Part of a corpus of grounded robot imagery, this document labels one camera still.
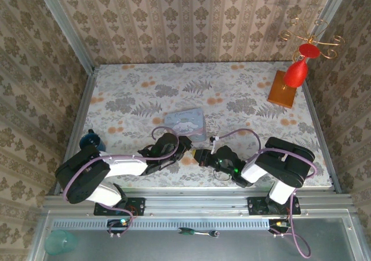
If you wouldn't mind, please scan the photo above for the cartoon dog tin box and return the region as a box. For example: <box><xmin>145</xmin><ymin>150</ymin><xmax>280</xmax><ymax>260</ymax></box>
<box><xmin>164</xmin><ymin>107</ymin><xmax>208</xmax><ymax>143</ymax></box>

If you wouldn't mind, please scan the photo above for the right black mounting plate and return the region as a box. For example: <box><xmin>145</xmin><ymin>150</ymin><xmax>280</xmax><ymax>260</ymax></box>
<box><xmin>247</xmin><ymin>196</ymin><xmax>301</xmax><ymax>216</ymax></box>

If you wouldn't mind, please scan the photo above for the black mounting plate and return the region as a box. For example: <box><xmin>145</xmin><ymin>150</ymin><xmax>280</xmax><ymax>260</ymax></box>
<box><xmin>93</xmin><ymin>197</ymin><xmax>146</xmax><ymax>216</ymax></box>
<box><xmin>247</xmin><ymin>196</ymin><xmax>301</xmax><ymax>216</ymax></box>

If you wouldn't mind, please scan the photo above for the floral table mat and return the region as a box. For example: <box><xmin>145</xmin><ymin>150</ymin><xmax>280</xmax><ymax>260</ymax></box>
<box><xmin>69</xmin><ymin>62</ymin><xmax>333</xmax><ymax>189</ymax></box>

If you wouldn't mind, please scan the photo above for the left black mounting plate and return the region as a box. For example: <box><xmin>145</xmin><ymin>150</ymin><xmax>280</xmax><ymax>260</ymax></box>
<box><xmin>93</xmin><ymin>197</ymin><xmax>146</xmax><ymax>216</ymax></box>

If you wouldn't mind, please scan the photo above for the dark blue cup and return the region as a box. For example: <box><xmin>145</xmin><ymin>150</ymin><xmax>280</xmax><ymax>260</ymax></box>
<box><xmin>80</xmin><ymin>129</ymin><xmax>107</xmax><ymax>152</ymax></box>

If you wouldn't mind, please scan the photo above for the right small connector board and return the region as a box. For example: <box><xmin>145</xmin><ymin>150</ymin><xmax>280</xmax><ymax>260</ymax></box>
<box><xmin>268</xmin><ymin>219</ymin><xmax>293</xmax><ymax>234</ymax></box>

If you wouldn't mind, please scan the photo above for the small connector board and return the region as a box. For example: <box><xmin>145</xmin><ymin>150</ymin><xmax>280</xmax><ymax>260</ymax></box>
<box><xmin>107</xmin><ymin>219</ymin><xmax>131</xmax><ymax>234</ymax></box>
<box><xmin>268</xmin><ymin>219</ymin><xmax>293</xmax><ymax>234</ymax></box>

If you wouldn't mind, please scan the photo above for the left small connector board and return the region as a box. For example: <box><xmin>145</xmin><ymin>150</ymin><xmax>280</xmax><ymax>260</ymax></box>
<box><xmin>107</xmin><ymin>219</ymin><xmax>131</xmax><ymax>234</ymax></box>

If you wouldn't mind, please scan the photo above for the grey metal bench plate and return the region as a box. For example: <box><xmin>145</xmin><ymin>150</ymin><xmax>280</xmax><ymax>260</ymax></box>
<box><xmin>28</xmin><ymin>210</ymin><xmax>371</xmax><ymax>261</ymax></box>

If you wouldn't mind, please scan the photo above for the red wine glass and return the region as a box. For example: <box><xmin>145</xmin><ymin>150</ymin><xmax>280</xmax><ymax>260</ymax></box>
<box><xmin>283</xmin><ymin>42</ymin><xmax>321</xmax><ymax>88</ymax></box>

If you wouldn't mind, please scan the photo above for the teal plastic cup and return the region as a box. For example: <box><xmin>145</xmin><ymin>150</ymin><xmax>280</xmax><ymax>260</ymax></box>
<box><xmin>43</xmin><ymin>229</ymin><xmax>78</xmax><ymax>256</ymax></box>

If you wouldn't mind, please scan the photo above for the aluminium frame rail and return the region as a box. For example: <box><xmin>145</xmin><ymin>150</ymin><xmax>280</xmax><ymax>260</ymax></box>
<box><xmin>43</xmin><ymin>187</ymin><xmax>356</xmax><ymax>215</ymax></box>

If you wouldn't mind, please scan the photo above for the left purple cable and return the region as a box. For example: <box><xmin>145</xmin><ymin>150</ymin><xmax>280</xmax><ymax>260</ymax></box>
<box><xmin>63</xmin><ymin>126</ymin><xmax>179</xmax><ymax>238</ymax></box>

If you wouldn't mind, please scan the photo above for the grey slotted cable duct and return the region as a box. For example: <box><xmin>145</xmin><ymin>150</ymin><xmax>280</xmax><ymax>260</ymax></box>
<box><xmin>52</xmin><ymin>219</ymin><xmax>272</xmax><ymax>231</ymax></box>

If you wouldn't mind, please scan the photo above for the green handled ratchet wrench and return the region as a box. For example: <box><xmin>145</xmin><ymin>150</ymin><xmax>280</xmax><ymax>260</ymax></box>
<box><xmin>177</xmin><ymin>227</ymin><xmax>220</xmax><ymax>238</ymax></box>

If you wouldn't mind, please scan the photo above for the gold wire rack wooden base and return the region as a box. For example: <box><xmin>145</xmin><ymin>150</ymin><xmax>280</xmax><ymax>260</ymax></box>
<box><xmin>267</xmin><ymin>17</ymin><xmax>345</xmax><ymax>110</ymax></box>

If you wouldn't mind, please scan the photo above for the aluminium frame post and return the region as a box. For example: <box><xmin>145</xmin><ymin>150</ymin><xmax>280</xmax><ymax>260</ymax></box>
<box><xmin>33</xmin><ymin>0</ymin><xmax>97</xmax><ymax>74</ymax></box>
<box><xmin>312</xmin><ymin>0</ymin><xmax>358</xmax><ymax>43</ymax></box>

